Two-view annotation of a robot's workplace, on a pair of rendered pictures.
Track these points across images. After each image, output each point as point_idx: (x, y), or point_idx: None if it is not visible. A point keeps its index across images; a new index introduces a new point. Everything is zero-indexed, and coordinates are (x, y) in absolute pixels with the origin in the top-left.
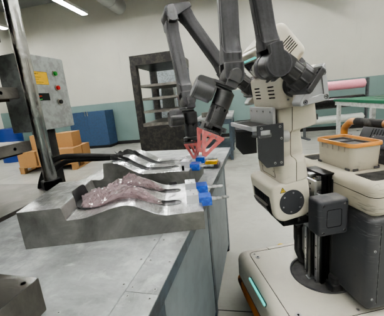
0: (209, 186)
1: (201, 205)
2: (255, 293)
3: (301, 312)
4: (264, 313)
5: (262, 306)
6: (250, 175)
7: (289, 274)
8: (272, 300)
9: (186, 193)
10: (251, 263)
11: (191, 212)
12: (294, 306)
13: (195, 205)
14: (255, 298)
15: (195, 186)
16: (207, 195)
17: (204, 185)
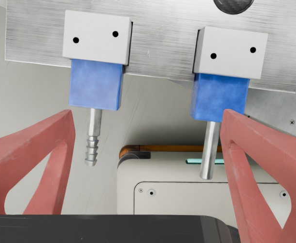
0: (207, 128)
1: (48, 61)
2: (221, 158)
3: (154, 198)
4: (189, 155)
5: (196, 157)
6: None
7: (224, 220)
8: (186, 173)
9: (90, 15)
10: (271, 177)
11: (6, 19)
12: (166, 195)
13: (54, 43)
14: (218, 156)
15: (196, 71)
16: (79, 93)
17: (194, 107)
